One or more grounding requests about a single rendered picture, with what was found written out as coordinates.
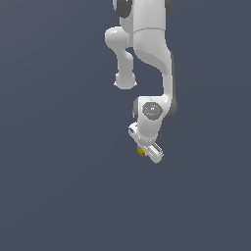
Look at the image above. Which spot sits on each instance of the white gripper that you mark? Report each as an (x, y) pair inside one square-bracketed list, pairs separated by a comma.
[(147, 146)]

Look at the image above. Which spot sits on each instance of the small yellow block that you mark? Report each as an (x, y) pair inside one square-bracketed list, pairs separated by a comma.
[(140, 151)]

